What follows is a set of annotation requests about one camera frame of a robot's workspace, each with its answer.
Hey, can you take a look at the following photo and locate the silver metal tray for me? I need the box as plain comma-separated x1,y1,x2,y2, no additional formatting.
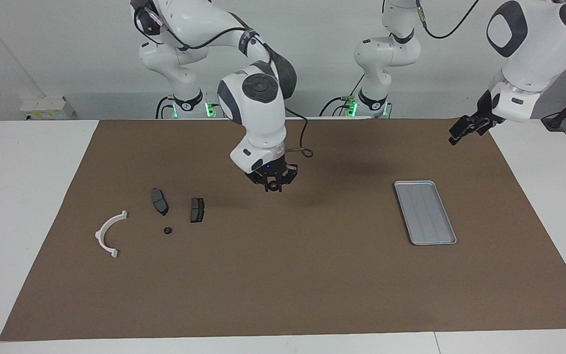
394,180,457,246

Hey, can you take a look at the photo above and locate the brown paper table mat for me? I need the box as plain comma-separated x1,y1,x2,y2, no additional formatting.
0,118,566,341

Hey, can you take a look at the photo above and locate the long dark brake pad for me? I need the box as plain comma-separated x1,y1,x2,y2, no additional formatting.
151,188,170,216

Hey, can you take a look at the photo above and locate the white power box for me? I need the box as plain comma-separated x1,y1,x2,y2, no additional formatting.
20,97,76,120

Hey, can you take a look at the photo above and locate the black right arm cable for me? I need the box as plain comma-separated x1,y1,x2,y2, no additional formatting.
133,7,313,159

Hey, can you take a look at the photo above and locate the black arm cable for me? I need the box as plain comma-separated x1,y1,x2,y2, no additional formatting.
133,7,313,159
413,0,480,40

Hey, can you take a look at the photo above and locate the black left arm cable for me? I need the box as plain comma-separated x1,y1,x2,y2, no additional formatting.
413,0,480,40

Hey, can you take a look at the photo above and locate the black left base cable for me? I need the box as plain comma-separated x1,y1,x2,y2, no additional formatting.
319,74,367,118

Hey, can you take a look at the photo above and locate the black base cable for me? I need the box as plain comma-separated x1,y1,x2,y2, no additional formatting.
155,96,178,119
319,74,367,118

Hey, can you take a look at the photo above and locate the black right base cable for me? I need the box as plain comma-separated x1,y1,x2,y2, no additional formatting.
155,96,178,119

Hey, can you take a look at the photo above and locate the white semicircular bracket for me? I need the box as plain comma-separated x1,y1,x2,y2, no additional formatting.
95,210,129,259

